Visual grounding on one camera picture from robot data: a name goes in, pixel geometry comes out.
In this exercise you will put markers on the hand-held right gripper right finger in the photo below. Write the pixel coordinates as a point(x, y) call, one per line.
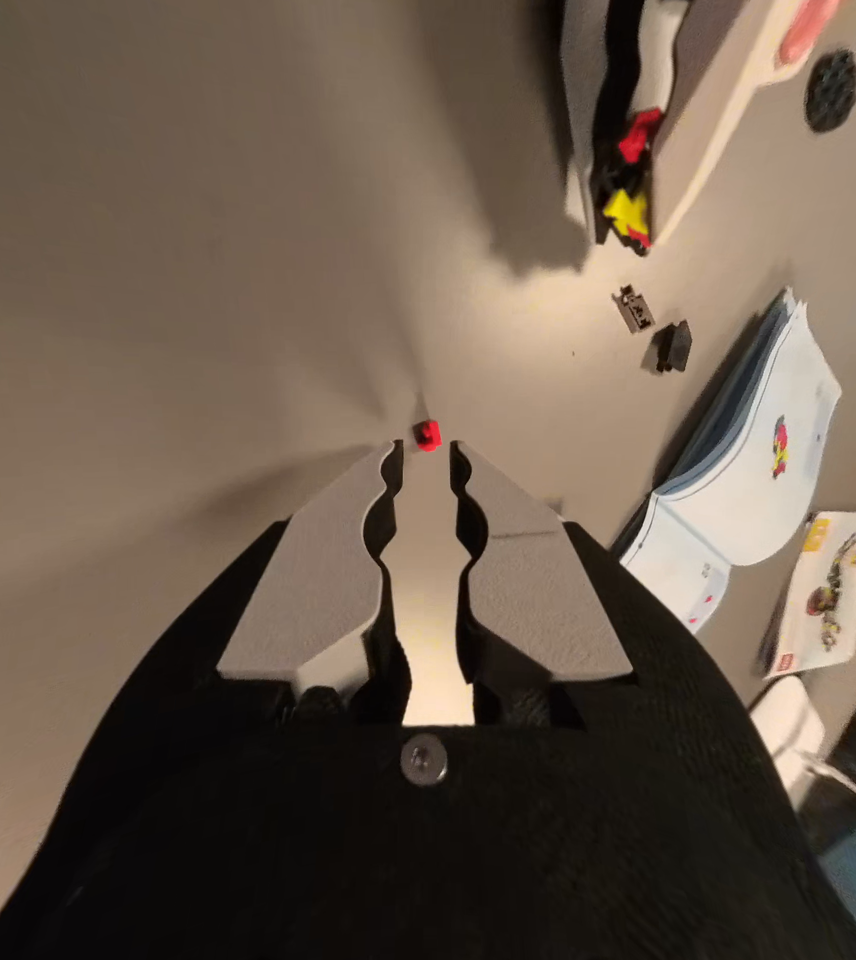
point(540, 600)

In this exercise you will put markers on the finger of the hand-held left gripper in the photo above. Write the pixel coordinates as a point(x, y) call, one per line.
point(585, 75)
point(713, 52)

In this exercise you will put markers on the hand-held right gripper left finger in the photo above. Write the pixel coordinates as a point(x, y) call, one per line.
point(315, 592)

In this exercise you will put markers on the small red yellow lego assembly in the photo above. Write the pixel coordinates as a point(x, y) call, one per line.
point(627, 202)

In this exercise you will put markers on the small red lego piece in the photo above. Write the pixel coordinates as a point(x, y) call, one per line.
point(426, 436)

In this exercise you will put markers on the round black lego plate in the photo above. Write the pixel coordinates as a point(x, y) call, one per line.
point(833, 90)

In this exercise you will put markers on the flat black lego piece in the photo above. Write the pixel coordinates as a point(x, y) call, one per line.
point(634, 309)

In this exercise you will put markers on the black lego block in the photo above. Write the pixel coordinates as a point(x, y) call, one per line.
point(673, 346)

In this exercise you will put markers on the person's left hand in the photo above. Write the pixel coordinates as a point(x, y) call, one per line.
point(807, 26)

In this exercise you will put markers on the open instruction booklet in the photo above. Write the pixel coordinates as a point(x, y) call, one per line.
point(758, 465)

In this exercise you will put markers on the white object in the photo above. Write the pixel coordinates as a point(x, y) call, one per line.
point(788, 727)

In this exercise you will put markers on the closed instruction booklet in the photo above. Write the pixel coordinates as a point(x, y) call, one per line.
point(825, 600)

